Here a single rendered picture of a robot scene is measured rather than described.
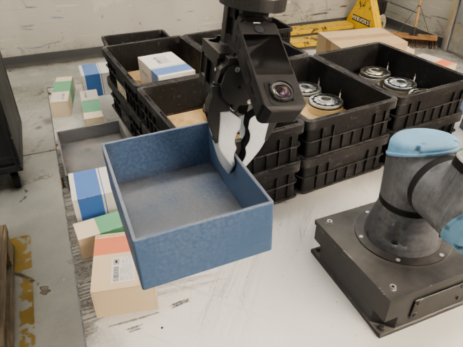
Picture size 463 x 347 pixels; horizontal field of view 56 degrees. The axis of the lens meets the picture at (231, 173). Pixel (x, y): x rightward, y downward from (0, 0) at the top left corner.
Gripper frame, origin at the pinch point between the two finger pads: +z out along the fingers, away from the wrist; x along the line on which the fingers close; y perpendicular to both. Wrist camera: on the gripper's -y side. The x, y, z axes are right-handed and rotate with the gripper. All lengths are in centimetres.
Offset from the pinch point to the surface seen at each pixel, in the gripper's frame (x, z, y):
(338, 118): -44, 14, 40
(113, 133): 3, 42, 92
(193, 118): -17, 27, 70
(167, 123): -4, 18, 50
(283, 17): -214, 66, 390
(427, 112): -79, 16, 45
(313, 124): -37, 15, 39
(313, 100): -52, 19, 63
